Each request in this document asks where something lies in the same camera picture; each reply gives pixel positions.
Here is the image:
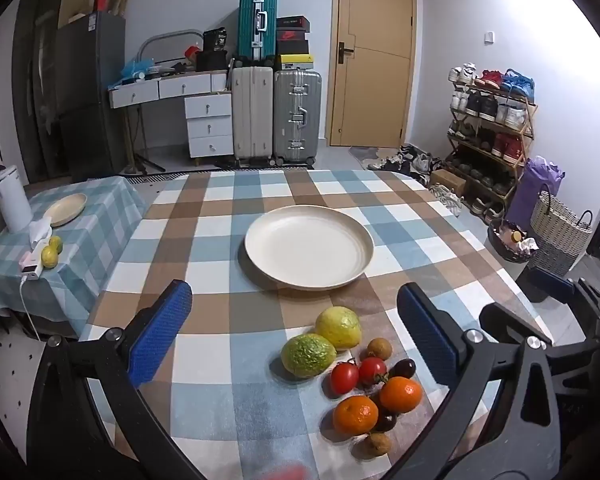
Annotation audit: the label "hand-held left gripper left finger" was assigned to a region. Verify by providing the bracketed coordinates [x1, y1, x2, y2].
[27, 280, 201, 480]

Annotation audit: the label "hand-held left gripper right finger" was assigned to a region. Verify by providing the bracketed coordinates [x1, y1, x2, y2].
[385, 282, 563, 480]

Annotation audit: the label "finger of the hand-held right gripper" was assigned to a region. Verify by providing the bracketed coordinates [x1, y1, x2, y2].
[529, 266, 600, 322]
[479, 302, 554, 346]

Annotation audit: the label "dark plum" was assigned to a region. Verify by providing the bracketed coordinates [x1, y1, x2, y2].
[372, 407, 398, 433]
[389, 358, 417, 381]

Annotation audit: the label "brown longan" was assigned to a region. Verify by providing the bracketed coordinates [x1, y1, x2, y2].
[362, 432, 392, 457]
[366, 338, 393, 361]

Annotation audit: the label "red tomato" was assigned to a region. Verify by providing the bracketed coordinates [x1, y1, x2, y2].
[329, 360, 360, 395]
[358, 356, 388, 387]

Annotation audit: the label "orange mandarin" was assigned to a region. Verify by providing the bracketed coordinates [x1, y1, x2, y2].
[379, 376, 424, 414]
[333, 395, 380, 436]

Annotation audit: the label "yellow guava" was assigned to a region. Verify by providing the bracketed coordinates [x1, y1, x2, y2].
[315, 306, 363, 351]

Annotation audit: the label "green guava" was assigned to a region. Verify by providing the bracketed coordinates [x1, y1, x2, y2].
[280, 333, 337, 379]

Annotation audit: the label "large cream plate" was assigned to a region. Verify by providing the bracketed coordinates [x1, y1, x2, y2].
[244, 205, 375, 292]

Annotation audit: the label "grey woven basket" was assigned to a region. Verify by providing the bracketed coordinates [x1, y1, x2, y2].
[530, 191, 593, 277]

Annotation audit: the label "brown blue checked tablecloth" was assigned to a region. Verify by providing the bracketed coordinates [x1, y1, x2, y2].
[72, 167, 553, 480]

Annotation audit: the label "dark round basket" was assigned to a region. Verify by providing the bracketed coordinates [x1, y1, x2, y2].
[487, 220, 540, 263]

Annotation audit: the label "purple bag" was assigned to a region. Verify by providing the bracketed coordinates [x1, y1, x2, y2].
[505, 156, 566, 228]

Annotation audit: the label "pale blue checked tablecloth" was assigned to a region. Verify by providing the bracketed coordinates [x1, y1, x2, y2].
[0, 176, 148, 322]

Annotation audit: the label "white pink power strip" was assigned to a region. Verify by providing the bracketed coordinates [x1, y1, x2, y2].
[22, 247, 46, 281]

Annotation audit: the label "brown cardboard box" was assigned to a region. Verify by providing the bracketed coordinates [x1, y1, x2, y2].
[429, 169, 467, 196]

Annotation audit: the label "white adapter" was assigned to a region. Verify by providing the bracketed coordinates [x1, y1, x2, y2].
[28, 217, 53, 249]

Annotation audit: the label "small beige plate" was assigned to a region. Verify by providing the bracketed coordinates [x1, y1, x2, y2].
[42, 193, 88, 227]

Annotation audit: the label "white perforated board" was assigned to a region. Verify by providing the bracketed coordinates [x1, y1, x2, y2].
[0, 320, 56, 461]

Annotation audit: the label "pile of shoes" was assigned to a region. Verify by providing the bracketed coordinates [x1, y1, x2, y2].
[367, 144, 463, 213]

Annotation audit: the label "rows of shoes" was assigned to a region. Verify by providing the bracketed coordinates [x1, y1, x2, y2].
[447, 62, 536, 211]

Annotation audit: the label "grey door mat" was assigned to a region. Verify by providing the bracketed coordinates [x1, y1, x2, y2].
[349, 146, 392, 170]

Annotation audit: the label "white kettle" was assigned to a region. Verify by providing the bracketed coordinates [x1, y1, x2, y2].
[0, 165, 33, 234]

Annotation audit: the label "white drawer cabinet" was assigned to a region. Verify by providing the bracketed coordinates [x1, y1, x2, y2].
[184, 92, 234, 167]

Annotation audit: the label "cream suitcase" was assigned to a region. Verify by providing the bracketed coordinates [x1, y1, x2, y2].
[231, 66, 274, 163]

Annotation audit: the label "white desk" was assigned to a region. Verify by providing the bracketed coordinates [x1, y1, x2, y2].
[109, 71, 231, 172]

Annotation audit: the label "dark grey fridge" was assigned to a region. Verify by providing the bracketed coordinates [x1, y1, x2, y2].
[55, 12, 127, 177]

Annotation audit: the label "wooden door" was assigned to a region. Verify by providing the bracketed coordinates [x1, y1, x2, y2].
[330, 0, 417, 148]

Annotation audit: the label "silver suitcase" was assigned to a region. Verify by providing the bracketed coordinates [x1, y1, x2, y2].
[273, 69, 322, 166]

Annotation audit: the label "blue plastic bag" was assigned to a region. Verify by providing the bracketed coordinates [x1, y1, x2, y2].
[121, 57, 156, 84]

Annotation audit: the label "black bag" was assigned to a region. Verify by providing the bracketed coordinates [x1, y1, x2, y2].
[196, 27, 229, 73]

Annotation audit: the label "yellow black shoe box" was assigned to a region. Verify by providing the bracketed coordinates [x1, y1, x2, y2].
[275, 54, 315, 72]

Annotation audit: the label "teal suitcase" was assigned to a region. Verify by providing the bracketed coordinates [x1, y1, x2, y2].
[238, 0, 278, 67]

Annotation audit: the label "white cable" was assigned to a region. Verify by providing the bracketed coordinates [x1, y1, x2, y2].
[19, 277, 42, 342]

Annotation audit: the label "silver arched frame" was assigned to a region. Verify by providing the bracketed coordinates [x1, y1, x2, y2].
[137, 29, 204, 63]

